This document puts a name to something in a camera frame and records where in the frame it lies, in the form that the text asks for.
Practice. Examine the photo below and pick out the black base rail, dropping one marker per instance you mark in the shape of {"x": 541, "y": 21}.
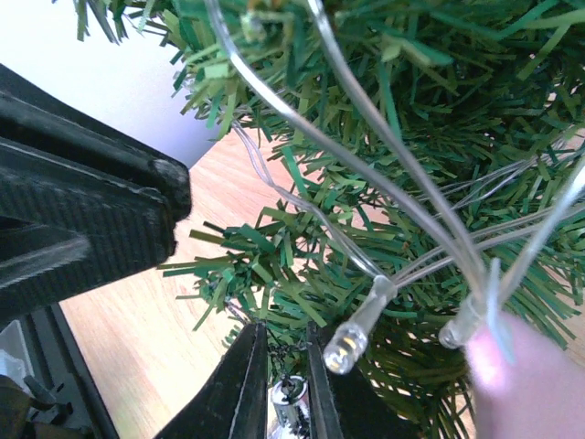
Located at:
{"x": 60, "y": 369}

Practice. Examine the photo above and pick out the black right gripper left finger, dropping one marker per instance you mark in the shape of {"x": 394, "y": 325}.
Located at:
{"x": 233, "y": 403}

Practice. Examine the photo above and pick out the pink paper triangle ornament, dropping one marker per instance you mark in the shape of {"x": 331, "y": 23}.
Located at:
{"x": 540, "y": 395}

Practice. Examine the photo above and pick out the small green christmas tree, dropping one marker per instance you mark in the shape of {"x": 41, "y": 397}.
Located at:
{"x": 431, "y": 148}

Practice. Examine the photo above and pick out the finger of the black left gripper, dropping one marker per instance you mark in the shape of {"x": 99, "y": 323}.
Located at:
{"x": 82, "y": 204}

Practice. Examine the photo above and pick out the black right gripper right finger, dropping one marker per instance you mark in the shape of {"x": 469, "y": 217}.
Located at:
{"x": 345, "y": 406}

